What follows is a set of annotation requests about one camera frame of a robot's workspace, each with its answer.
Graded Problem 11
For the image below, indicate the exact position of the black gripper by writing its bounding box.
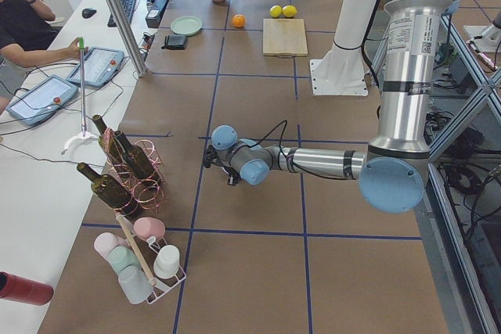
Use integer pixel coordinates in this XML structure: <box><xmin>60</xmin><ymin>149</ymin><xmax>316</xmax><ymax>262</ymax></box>
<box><xmin>204</xmin><ymin>145</ymin><xmax>240</xmax><ymax>185</ymax></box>

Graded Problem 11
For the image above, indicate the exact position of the orange fruit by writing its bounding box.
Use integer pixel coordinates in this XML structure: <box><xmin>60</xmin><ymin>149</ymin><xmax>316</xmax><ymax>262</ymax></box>
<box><xmin>232</xmin><ymin>14</ymin><xmax>247</xmax><ymax>29</ymax></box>

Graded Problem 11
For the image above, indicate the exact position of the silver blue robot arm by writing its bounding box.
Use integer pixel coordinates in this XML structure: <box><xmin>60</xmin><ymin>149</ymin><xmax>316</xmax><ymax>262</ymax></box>
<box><xmin>204</xmin><ymin>0</ymin><xmax>460</xmax><ymax>214</ymax></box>

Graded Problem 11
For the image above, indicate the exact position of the light green plate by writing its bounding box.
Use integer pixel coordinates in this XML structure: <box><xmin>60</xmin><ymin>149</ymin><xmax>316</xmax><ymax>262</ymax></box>
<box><xmin>170</xmin><ymin>16</ymin><xmax>203</xmax><ymax>37</ymax></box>

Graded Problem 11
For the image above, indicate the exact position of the yellow lemon lower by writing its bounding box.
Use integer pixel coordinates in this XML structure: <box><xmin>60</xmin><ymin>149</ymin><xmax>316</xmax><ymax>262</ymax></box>
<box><xmin>269</xmin><ymin>5</ymin><xmax>283</xmax><ymax>19</ymax></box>

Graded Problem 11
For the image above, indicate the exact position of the yellow lemon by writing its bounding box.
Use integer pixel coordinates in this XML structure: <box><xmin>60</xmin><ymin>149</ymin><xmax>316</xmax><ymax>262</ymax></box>
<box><xmin>282</xmin><ymin>5</ymin><xmax>297</xmax><ymax>18</ymax></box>
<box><xmin>269</xmin><ymin>5</ymin><xmax>283</xmax><ymax>19</ymax></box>

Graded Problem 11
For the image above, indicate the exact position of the yellow lemon upper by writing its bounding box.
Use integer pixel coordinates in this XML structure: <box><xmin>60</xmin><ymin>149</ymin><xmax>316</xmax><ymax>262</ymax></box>
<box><xmin>282</xmin><ymin>5</ymin><xmax>297</xmax><ymax>18</ymax></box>

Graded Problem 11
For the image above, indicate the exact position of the dark green wine bottle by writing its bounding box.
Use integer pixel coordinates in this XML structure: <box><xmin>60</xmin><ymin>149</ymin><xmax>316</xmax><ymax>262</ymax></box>
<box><xmin>92</xmin><ymin>114</ymin><xmax>123</xmax><ymax>166</ymax></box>
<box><xmin>114</xmin><ymin>131</ymin><xmax>158</xmax><ymax>180</ymax></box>
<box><xmin>77</xmin><ymin>162</ymin><xmax>141</xmax><ymax>220</ymax></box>

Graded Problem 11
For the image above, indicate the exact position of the wooden cutting board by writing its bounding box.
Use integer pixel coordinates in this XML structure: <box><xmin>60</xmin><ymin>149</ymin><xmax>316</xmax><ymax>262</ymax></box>
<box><xmin>262</xmin><ymin>19</ymin><xmax>308</xmax><ymax>57</ymax></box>

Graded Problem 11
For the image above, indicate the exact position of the dark grey folded cloth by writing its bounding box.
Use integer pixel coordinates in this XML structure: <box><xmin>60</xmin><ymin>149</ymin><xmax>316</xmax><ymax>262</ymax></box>
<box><xmin>161</xmin><ymin>34</ymin><xmax>188</xmax><ymax>50</ymax></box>

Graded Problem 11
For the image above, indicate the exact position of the black keyboard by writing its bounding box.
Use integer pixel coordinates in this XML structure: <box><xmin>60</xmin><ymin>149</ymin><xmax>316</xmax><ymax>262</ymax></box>
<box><xmin>120</xmin><ymin>0</ymin><xmax>136</xmax><ymax>23</ymax></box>

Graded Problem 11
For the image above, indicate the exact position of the white cup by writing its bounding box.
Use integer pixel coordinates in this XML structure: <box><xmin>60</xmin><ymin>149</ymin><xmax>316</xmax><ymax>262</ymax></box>
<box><xmin>153</xmin><ymin>245</ymin><xmax>180</xmax><ymax>279</ymax></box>

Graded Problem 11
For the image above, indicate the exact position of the pale green cup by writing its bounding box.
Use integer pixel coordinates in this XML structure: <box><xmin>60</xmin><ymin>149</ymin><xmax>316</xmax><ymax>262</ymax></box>
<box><xmin>107</xmin><ymin>246</ymin><xmax>135</xmax><ymax>275</ymax></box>

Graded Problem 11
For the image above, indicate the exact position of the pale pink cup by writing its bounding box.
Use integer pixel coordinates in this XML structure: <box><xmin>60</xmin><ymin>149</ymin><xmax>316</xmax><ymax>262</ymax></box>
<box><xmin>94</xmin><ymin>232</ymin><xmax>129</xmax><ymax>261</ymax></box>

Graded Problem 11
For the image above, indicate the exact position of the blue teach pendant far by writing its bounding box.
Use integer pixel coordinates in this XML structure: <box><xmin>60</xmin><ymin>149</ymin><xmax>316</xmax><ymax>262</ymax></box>
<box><xmin>66</xmin><ymin>47</ymin><xmax>124</xmax><ymax>88</ymax></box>

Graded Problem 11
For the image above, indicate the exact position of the blue teach pendant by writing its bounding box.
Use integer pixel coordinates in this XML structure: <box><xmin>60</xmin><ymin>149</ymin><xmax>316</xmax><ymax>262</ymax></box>
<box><xmin>66</xmin><ymin>47</ymin><xmax>124</xmax><ymax>88</ymax></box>
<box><xmin>6</xmin><ymin>75</ymin><xmax>77</xmax><ymax>126</ymax></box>

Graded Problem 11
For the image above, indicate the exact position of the grey blue cup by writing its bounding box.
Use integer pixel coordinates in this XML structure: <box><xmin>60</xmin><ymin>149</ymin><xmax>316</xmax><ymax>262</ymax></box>
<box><xmin>117</xmin><ymin>265</ymin><xmax>153</xmax><ymax>304</ymax></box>

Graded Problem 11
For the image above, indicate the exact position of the black computer mouse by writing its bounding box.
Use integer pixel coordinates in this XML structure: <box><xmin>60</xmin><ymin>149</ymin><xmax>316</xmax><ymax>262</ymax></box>
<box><xmin>81</xmin><ymin>8</ymin><xmax>97</xmax><ymax>19</ymax></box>

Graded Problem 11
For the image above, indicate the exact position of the blue teach pendant near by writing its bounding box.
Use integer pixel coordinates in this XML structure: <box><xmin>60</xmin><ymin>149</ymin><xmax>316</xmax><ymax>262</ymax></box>
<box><xmin>6</xmin><ymin>75</ymin><xmax>77</xmax><ymax>126</ymax></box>

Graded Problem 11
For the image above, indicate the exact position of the seated person black shirt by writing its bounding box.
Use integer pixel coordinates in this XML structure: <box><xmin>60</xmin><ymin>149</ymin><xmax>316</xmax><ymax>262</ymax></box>
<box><xmin>0</xmin><ymin>0</ymin><xmax>85</xmax><ymax>114</ymax></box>

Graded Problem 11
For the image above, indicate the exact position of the red thermos bottle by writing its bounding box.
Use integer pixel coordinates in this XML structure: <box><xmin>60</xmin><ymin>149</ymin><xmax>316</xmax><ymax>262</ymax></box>
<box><xmin>1</xmin><ymin>271</ymin><xmax>54</xmax><ymax>306</ymax></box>

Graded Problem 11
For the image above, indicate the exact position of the copper wire bottle rack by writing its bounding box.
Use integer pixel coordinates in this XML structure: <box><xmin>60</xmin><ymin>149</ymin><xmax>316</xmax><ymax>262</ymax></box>
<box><xmin>99</xmin><ymin>127</ymin><xmax>164</xmax><ymax>214</ymax></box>

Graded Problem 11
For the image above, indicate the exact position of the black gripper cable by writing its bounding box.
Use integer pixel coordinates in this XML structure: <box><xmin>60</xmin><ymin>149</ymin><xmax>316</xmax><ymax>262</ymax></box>
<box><xmin>250</xmin><ymin>119</ymin><xmax>290</xmax><ymax>155</ymax></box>

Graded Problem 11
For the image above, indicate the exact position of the white wire cup rack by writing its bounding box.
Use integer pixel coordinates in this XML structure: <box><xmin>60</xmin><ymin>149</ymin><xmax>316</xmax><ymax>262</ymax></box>
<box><xmin>116</xmin><ymin>215</ymin><xmax>186</xmax><ymax>305</ymax></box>

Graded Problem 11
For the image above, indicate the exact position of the wooden rack handle rod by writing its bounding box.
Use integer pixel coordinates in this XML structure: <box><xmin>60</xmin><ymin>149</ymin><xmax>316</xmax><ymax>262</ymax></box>
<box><xmin>116</xmin><ymin>215</ymin><xmax>157</xmax><ymax>286</ymax></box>

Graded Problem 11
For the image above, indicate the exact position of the aluminium frame post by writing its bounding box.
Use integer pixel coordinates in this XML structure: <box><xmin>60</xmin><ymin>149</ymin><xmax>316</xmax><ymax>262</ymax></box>
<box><xmin>106</xmin><ymin>0</ymin><xmax>147</xmax><ymax>77</ymax></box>

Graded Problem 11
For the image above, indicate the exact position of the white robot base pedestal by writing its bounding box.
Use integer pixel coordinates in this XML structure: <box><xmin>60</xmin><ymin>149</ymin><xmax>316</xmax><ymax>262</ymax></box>
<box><xmin>310</xmin><ymin>0</ymin><xmax>377</xmax><ymax>96</ymax></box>

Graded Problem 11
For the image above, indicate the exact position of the green handled reacher stick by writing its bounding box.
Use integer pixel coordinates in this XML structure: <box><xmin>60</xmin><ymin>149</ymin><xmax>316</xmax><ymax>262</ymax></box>
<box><xmin>61</xmin><ymin>37</ymin><xmax>99</xmax><ymax>155</ymax></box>

